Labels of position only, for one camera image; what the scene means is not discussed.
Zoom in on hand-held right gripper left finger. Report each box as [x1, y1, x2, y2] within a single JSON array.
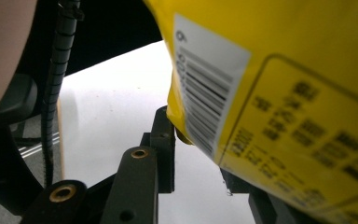
[[139, 105, 176, 194]]

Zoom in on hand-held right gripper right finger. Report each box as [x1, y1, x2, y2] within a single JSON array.
[[220, 167, 262, 196]]

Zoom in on yellow seasoning refill pouch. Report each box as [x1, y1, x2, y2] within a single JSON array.
[[143, 0, 358, 224]]

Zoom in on white table mat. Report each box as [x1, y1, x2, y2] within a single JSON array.
[[59, 40, 255, 224]]

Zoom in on left hand-held gripper cable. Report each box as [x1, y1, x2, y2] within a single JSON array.
[[41, 0, 85, 188]]

